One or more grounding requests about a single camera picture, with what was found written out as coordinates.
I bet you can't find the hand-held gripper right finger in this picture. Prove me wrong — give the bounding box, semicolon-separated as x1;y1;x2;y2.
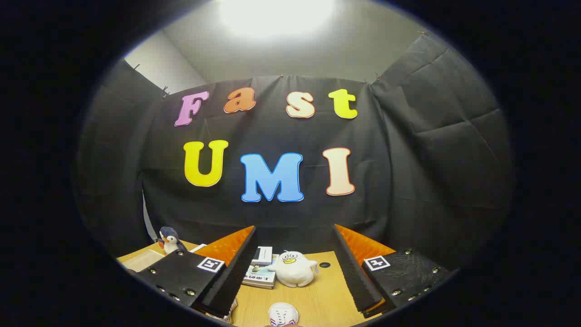
334;223;457;318

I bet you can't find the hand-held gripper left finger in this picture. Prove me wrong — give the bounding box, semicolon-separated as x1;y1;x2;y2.
135;226;257;318

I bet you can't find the cream fabric storage box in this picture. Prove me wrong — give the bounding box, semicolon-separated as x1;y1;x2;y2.
118;248;167;274

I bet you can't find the book with pale teal cover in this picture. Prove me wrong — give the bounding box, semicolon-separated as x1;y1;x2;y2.
241;254;278;290

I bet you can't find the book with dark blue cover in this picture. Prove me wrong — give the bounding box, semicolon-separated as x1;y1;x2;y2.
252;246;273;266

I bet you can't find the white duck plush toy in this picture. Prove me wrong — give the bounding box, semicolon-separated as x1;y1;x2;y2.
275;250;319;288

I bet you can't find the blue white penguin plush toy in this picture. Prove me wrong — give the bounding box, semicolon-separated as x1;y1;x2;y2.
158;226;187;254

